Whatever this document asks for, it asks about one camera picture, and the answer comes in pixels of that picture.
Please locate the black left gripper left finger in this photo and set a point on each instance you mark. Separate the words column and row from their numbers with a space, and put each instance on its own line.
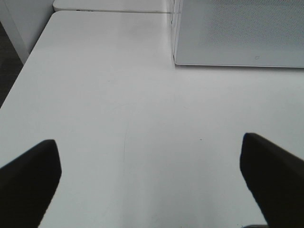
column 28, row 184

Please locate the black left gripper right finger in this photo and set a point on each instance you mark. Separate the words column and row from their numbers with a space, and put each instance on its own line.
column 275, row 178

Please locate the white microwave oven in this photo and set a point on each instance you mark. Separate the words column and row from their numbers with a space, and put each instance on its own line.
column 237, row 31

